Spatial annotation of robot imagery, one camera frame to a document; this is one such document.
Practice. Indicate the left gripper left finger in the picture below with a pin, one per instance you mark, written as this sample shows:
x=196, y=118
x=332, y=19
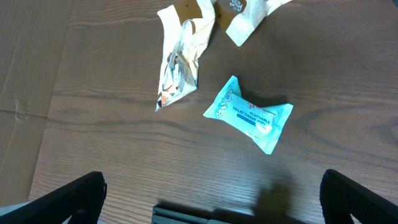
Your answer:
x=79, y=201

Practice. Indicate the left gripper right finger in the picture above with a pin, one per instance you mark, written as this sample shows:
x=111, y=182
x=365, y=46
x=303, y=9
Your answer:
x=342, y=199

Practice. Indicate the teal flushable wipes packet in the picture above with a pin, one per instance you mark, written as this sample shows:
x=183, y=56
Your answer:
x=263, y=125

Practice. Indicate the cream snack pouch upper left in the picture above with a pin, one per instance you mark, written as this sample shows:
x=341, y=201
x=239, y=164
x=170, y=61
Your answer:
x=240, y=18

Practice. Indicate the cream snack pouch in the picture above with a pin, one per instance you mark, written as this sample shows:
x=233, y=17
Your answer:
x=187, y=28
x=240, y=18

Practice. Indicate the cream snack pouch far left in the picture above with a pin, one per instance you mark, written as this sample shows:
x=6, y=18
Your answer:
x=187, y=28

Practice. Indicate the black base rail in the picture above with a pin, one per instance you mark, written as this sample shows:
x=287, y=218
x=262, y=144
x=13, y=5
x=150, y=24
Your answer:
x=162, y=215

